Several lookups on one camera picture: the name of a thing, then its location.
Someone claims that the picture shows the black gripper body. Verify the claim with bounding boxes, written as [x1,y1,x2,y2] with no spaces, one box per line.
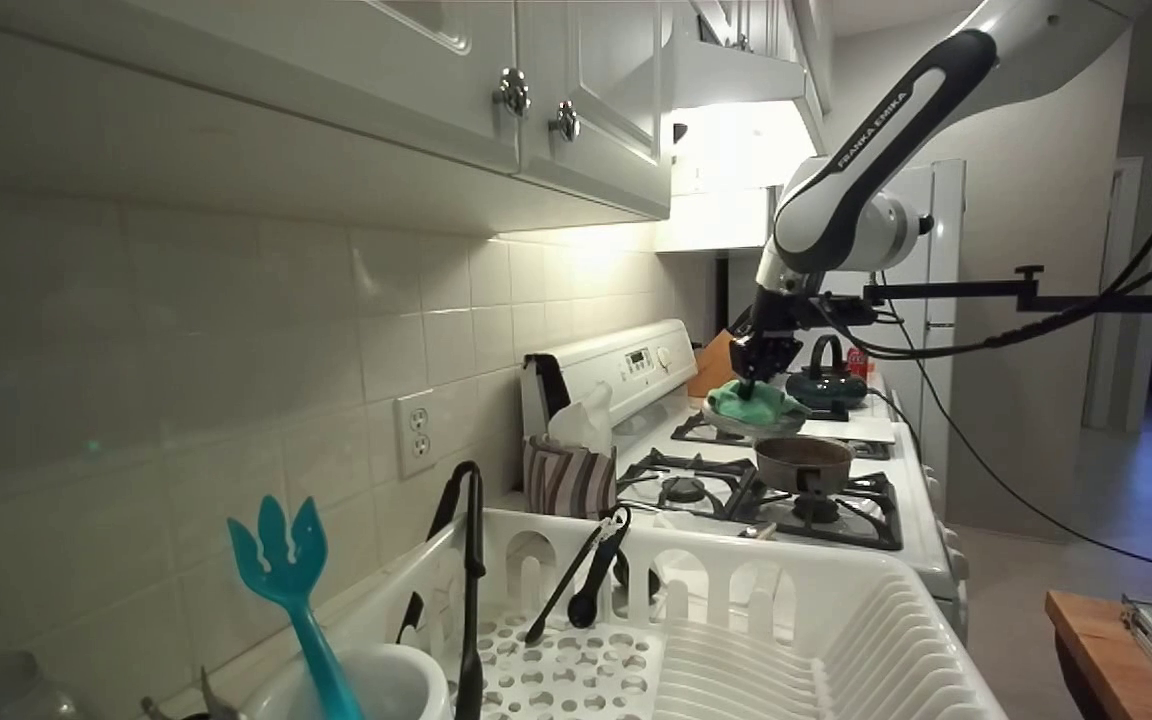
[732,293,826,380]

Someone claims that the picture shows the green towel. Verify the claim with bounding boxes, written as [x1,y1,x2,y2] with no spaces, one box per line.
[704,380,803,434]

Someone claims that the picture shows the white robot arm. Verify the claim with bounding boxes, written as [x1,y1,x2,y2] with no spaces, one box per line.
[732,0,1152,380]

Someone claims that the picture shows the silver pot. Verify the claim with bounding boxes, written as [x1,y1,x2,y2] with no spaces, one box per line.
[757,434,854,490]

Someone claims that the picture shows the wooden knife block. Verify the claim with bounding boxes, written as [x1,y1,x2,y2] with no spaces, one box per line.
[688,332,738,400]

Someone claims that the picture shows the dark green teapot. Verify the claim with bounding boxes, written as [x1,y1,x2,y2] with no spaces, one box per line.
[790,337,869,417]

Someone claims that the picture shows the white gas stove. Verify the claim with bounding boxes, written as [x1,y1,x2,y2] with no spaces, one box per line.
[520,321,967,633]

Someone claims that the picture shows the white range hood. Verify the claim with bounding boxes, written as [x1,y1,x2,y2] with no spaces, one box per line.
[648,0,832,251]

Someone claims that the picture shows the striped tissue box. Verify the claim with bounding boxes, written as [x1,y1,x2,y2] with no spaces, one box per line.
[526,402,618,519]

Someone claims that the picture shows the black ladle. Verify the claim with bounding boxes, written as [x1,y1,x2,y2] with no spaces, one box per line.
[526,505,634,645]

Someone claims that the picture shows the white upper cabinets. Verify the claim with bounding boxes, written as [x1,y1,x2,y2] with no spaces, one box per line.
[0,0,669,230]

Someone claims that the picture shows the white plastic dish rack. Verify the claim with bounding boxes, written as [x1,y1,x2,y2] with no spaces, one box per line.
[330,509,1004,720]

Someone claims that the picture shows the wooden table edge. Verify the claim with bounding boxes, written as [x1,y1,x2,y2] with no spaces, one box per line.
[1046,593,1152,720]

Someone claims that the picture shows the white utensil cup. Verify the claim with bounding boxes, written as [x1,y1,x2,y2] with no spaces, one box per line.
[245,645,452,720]

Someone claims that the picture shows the teal pasta fork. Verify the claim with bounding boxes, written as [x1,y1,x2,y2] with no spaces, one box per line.
[227,495,369,720]

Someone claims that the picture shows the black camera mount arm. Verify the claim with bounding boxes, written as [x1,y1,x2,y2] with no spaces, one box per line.
[865,263,1152,313]

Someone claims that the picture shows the white wall outlet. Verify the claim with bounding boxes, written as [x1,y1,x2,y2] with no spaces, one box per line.
[396,389,441,476]

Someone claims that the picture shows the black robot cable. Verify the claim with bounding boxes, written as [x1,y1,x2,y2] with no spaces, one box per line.
[854,124,1152,574]

